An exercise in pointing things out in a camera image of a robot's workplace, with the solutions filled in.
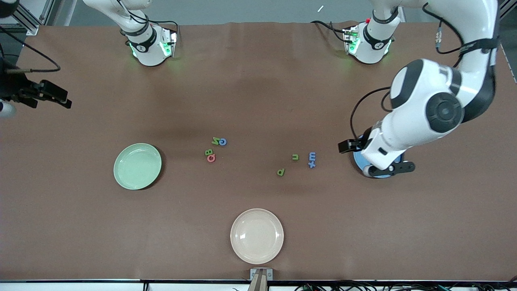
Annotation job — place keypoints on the brown table mat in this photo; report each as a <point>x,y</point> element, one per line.
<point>258,81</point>

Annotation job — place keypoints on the aluminium frame profile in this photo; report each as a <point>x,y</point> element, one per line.
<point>47,12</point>
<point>30,26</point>
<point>509,8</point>

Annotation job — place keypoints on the blue letter m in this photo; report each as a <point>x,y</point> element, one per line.
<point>312,156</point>

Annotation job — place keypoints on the green letter N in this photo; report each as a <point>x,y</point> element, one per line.
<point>215,141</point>

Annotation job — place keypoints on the grey metal bracket plate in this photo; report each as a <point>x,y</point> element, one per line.
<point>253,275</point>

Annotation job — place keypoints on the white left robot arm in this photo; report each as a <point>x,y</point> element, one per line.
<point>420,121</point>

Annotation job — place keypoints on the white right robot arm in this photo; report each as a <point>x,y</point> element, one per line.
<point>149,54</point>

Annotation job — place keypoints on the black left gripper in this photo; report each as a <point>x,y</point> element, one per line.
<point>360,143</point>

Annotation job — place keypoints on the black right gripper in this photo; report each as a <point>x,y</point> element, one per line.
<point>12,85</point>

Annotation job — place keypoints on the beige plate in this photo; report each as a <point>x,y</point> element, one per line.
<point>257,236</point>

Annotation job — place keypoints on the green plate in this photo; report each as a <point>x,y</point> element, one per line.
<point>137,173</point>

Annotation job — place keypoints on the aluminium camera post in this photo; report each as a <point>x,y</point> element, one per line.
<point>258,285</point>

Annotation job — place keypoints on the red letter Q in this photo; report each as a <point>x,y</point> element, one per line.
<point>208,158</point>

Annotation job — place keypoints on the blue plate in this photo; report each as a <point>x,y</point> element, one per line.
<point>358,161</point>

